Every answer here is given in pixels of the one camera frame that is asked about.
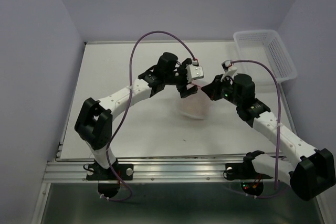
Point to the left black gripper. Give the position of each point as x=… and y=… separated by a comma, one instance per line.
x=182, y=89

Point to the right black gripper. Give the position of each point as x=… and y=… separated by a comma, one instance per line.
x=211, y=88

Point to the white mesh laundry bag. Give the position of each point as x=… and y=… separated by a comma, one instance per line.
x=195, y=106

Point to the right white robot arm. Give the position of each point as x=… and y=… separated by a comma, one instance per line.
x=307, y=170

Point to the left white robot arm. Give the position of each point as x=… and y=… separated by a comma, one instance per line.
x=94, y=122

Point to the white plastic basket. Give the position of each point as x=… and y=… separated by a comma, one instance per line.
x=266, y=47

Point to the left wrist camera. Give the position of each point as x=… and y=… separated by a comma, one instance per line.
x=194, y=72

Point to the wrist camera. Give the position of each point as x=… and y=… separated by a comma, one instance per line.
x=229, y=69
x=194, y=72

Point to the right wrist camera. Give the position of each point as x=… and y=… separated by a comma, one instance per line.
x=229, y=69

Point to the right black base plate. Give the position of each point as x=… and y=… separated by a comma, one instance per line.
x=243, y=170

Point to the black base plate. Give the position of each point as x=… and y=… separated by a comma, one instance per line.
x=96, y=173
x=243, y=170

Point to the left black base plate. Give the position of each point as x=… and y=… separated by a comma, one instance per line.
x=96, y=173

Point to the aluminium mounting rail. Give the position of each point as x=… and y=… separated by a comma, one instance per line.
x=200, y=169

